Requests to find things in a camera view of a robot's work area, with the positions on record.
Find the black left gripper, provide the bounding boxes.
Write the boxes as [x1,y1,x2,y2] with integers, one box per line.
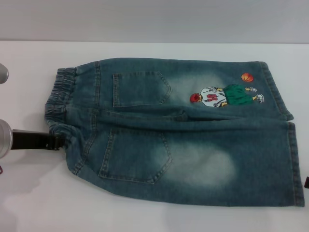
[11,129,61,151]

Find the blue denim shorts with cartoon print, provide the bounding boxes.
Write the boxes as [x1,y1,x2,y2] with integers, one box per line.
[43,58,305,208]

